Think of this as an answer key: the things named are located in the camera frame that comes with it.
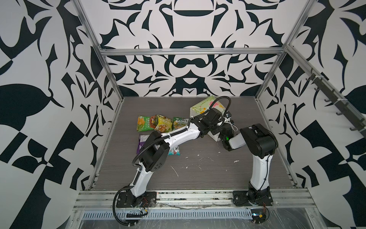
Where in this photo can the green circuit board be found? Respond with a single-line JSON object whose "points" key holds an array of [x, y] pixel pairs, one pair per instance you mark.
{"points": [[259, 216]]}

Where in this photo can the yellow green snack bag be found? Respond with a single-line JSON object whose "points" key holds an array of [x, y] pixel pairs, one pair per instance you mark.
{"points": [[179, 122]]}

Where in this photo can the purple snack bag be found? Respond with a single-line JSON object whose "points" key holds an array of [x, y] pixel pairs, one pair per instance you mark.
{"points": [[141, 141]]}

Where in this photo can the aluminium cage frame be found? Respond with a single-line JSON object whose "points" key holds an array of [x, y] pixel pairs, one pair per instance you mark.
{"points": [[249, 48]]}

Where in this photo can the floral paper gift bag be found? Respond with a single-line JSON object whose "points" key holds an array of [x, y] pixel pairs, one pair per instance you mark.
{"points": [[204, 105]]}

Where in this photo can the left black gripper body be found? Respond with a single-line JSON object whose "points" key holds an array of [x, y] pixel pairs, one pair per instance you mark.
{"points": [[216, 129]]}

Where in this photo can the green red snack bag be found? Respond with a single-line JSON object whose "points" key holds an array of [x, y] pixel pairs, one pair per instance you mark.
{"points": [[146, 123]]}

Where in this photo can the aluminium front rail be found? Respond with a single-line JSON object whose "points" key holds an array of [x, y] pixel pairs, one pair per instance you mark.
{"points": [[280, 198]]}

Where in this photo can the teal mint candy bag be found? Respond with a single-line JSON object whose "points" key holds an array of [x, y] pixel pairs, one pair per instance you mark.
{"points": [[174, 151]]}

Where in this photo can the white slotted cable duct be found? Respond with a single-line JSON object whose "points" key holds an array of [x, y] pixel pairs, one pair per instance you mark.
{"points": [[178, 214]]}

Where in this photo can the yellow chips snack bag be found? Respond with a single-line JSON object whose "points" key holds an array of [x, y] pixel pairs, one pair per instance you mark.
{"points": [[163, 124]]}

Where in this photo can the wall hook rail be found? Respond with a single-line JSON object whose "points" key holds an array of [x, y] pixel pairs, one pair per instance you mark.
{"points": [[335, 98]]}

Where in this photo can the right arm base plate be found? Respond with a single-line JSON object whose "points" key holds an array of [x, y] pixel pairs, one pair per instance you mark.
{"points": [[252, 198]]}

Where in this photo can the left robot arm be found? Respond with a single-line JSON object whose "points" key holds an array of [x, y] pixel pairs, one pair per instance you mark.
{"points": [[153, 154]]}

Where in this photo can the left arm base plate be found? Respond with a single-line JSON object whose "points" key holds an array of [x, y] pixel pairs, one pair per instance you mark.
{"points": [[128, 200]]}

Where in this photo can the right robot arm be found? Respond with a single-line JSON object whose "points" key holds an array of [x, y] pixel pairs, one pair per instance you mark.
{"points": [[262, 144]]}

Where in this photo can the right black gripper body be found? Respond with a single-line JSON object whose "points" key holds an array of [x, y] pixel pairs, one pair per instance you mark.
{"points": [[223, 139]]}

